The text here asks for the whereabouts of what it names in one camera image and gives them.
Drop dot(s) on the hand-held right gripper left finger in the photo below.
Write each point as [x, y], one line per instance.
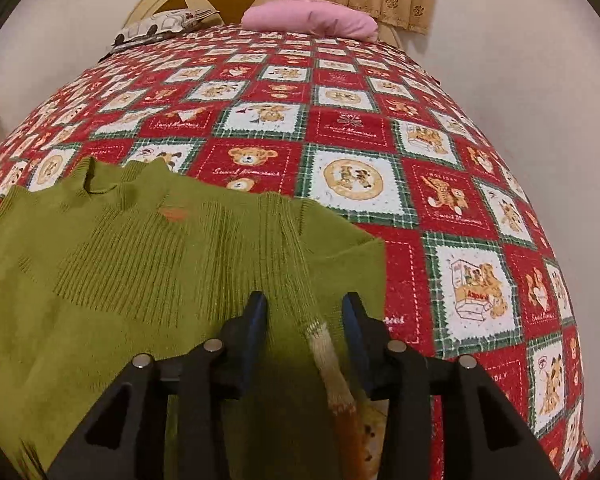
[252, 345]

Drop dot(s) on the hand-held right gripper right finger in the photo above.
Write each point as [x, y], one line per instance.
[356, 345]

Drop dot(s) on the green orange striped knit sweater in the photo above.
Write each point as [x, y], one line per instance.
[130, 260]

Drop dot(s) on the red printed patchwork bedspread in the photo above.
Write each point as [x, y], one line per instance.
[355, 125]

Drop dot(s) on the pink pillow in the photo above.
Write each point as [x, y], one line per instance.
[310, 19]

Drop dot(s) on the white car print pillow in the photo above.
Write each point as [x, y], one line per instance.
[160, 25]

